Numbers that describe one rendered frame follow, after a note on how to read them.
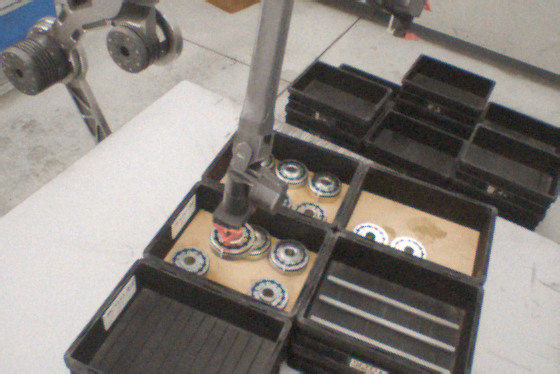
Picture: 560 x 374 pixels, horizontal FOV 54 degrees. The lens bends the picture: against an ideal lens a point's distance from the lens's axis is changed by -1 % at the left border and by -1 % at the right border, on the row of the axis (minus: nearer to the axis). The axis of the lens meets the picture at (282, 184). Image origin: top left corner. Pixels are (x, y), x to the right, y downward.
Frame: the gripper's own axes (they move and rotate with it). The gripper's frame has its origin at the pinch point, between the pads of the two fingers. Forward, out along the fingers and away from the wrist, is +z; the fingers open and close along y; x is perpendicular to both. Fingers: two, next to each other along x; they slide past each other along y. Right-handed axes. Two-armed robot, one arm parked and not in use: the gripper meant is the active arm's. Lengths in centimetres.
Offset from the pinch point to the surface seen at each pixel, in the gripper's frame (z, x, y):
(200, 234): 21.6, 12.7, 11.0
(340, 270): 19.7, -25.9, 17.3
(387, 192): 17, -30, 50
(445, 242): 19, -50, 41
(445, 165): 65, -51, 131
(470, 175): 49, -60, 111
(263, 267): 20.5, -7.1, 8.6
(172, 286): 15.6, 9.2, -10.3
